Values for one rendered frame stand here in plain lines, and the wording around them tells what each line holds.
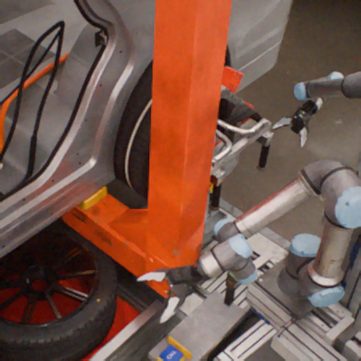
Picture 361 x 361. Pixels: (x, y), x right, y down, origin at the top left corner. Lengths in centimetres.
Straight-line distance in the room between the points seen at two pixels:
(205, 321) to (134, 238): 46
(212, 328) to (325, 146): 194
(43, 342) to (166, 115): 108
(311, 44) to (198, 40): 348
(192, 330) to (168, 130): 97
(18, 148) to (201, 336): 109
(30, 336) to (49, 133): 81
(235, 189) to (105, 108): 152
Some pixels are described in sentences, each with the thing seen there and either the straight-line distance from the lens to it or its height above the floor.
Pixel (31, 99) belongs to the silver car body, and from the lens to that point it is 302.
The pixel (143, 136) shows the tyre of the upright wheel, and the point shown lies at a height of 102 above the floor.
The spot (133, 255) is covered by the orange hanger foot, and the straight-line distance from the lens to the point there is 287.
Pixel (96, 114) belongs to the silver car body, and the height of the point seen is 114.
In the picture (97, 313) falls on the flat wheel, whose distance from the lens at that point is 287.
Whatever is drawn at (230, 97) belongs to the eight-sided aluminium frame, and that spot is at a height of 105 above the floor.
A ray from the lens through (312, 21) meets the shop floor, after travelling 574.
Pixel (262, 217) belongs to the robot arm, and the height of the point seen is 126.
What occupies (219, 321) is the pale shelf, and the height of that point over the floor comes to 45.
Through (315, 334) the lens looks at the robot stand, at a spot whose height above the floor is 74.
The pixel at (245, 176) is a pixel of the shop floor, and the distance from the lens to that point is 419.
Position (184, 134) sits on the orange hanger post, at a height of 142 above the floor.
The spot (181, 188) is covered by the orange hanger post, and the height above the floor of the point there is 119.
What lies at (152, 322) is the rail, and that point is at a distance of 304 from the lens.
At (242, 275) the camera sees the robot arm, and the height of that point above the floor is 117.
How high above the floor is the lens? 285
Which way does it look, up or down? 44 degrees down
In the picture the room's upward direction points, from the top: 5 degrees clockwise
